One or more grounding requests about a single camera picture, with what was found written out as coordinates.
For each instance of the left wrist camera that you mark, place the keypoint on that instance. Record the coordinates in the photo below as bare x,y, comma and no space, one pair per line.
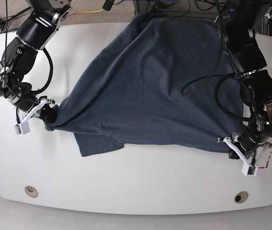
248,170

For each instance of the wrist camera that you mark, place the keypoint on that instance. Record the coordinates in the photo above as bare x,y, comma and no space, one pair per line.
248,170
22,128

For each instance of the dark blue T-shirt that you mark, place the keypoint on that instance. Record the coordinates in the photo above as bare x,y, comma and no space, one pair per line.
152,85

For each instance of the table grommet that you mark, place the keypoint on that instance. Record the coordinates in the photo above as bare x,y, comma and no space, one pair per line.
31,191
241,197

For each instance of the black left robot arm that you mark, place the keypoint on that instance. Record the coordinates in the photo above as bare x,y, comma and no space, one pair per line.
237,20

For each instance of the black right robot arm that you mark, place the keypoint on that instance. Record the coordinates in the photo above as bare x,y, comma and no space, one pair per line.
19,56

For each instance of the right table grommet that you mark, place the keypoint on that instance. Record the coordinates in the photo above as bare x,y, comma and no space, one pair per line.
241,197

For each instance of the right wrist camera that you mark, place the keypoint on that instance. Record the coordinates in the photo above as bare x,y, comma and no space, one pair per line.
22,128

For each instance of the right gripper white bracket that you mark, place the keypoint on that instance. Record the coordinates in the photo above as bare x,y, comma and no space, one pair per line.
42,108

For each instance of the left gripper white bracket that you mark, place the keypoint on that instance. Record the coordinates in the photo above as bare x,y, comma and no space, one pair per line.
244,146

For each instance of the left table grommet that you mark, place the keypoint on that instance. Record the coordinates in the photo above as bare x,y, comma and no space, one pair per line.
31,191

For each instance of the red tape rectangle marking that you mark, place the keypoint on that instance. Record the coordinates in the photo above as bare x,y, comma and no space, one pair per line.
263,154

